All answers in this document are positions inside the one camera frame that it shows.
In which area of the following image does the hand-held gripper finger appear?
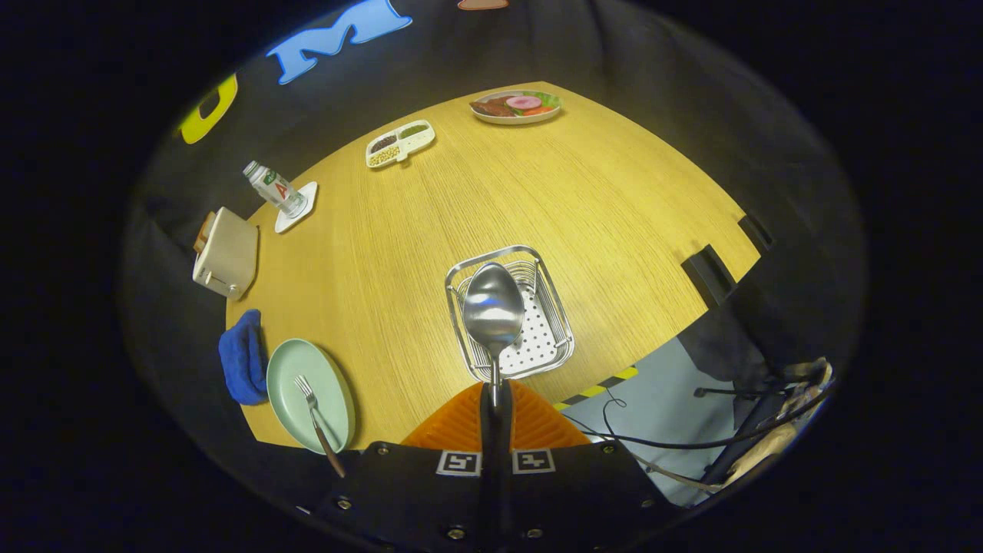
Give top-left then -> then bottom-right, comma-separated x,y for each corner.
496,380 -> 683,553
307,382 -> 498,553

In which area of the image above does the silver spoon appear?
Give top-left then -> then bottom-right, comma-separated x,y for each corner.
462,262 -> 526,409

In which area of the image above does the silver fork with brown handle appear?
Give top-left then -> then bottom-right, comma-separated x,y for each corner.
293,374 -> 348,479

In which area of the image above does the yellow black floor tape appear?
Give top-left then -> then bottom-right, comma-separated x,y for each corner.
553,366 -> 640,412

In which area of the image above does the pale green plate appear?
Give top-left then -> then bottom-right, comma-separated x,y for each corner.
266,339 -> 356,455

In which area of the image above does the black stand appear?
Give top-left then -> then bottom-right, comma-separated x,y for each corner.
693,361 -> 830,486

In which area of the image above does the blue towel cloth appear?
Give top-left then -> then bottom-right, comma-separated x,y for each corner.
218,309 -> 269,406

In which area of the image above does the black table edge clamp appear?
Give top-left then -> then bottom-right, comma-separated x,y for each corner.
738,214 -> 775,253
681,244 -> 738,308

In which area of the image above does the white square coaster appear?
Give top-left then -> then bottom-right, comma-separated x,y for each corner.
274,181 -> 319,234

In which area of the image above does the white divided snack dish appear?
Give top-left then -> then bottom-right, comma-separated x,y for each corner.
365,120 -> 436,170

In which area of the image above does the white toaster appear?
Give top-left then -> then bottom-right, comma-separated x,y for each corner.
192,207 -> 260,301

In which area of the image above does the white food plate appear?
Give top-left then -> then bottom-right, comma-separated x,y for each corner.
469,90 -> 563,125

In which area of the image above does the clear plastic bottle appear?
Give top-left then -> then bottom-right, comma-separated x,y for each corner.
243,161 -> 308,219

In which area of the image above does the silver wire basket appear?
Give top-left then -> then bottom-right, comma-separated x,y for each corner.
445,245 -> 575,382

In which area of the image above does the beige floor cable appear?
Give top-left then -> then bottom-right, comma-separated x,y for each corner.
636,455 -> 726,494

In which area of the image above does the black floor cable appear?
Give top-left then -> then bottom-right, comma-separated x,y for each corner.
561,388 -> 838,452

